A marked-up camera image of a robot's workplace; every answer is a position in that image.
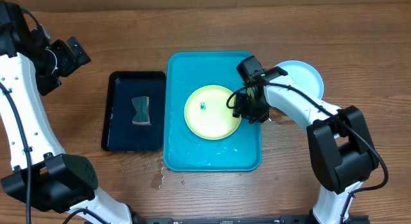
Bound yellow plate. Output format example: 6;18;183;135
184;85;241;141

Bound green sponge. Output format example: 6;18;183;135
132;96;151;125

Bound teal rectangular tray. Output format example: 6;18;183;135
163;51;262;171

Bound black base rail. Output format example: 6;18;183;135
128;214;370;224

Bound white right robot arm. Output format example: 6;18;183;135
227;56;383;223

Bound black rectangular tray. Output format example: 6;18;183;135
101;71;166;151

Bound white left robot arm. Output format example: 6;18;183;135
1;1;139;223

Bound light blue plate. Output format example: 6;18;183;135
276;60;324;99

